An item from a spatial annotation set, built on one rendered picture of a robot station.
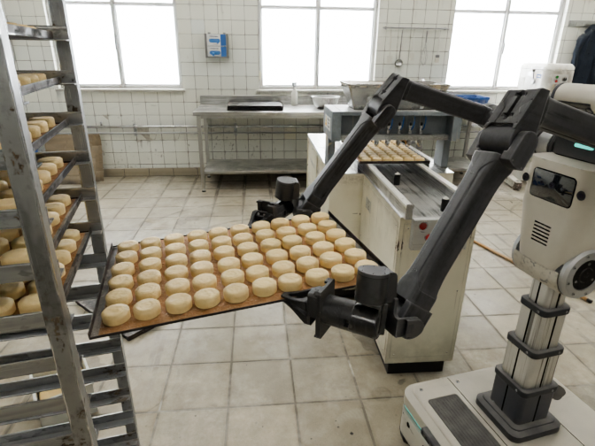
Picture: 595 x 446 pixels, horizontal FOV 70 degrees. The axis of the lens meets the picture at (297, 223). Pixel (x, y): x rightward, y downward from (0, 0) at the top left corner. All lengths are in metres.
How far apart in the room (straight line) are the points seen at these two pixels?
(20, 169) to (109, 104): 4.99
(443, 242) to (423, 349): 1.42
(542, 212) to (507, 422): 0.75
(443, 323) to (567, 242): 0.91
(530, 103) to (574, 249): 0.63
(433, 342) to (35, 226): 1.82
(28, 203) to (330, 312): 0.51
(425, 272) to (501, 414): 1.04
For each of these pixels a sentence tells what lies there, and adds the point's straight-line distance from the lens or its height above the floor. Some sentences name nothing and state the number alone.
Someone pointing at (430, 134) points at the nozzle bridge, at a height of 1.05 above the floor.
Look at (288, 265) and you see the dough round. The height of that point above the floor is 1.04.
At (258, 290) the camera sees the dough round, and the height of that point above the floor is 1.03.
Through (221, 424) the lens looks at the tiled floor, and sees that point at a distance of 2.03.
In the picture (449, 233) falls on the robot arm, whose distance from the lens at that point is 0.82.
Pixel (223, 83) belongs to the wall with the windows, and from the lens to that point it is 5.41.
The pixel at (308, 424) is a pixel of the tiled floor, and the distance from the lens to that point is 2.01.
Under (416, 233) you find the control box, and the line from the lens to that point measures 1.84.
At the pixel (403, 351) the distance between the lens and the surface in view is 2.18.
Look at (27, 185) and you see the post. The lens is 0.72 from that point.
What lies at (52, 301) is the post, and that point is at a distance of 0.79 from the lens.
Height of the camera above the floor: 1.47
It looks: 22 degrees down
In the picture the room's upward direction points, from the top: 1 degrees clockwise
